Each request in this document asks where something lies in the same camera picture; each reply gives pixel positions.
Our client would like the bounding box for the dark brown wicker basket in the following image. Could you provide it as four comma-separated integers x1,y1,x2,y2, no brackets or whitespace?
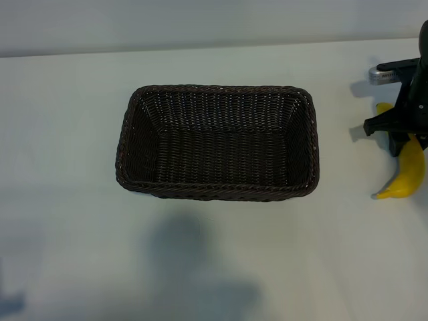
115,84,321,202

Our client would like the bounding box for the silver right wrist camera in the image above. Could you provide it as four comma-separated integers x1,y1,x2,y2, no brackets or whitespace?
368,58,419,86

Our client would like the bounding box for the yellow banana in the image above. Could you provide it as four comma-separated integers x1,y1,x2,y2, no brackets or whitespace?
370,102,426,201

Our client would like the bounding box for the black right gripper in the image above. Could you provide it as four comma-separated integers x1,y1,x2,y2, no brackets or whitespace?
363,58,428,158

